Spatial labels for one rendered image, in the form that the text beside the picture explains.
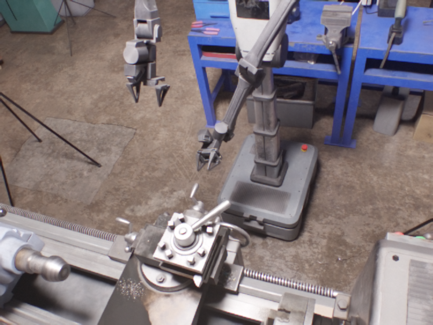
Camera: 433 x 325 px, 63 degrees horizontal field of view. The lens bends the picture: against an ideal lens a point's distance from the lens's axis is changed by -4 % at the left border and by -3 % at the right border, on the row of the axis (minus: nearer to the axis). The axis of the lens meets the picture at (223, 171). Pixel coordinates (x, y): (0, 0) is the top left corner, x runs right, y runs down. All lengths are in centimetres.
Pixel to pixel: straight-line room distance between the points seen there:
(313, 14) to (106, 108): 204
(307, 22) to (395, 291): 199
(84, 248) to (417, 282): 127
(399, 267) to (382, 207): 172
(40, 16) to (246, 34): 387
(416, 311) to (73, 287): 135
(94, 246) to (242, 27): 111
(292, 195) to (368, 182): 66
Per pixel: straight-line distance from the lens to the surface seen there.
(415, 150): 301
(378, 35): 249
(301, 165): 243
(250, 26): 160
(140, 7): 127
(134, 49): 122
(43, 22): 524
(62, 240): 174
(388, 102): 285
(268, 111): 192
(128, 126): 335
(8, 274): 150
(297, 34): 246
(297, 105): 285
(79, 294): 173
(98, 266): 161
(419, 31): 258
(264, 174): 230
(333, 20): 219
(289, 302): 101
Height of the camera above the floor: 215
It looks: 51 degrees down
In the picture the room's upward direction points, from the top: 12 degrees counter-clockwise
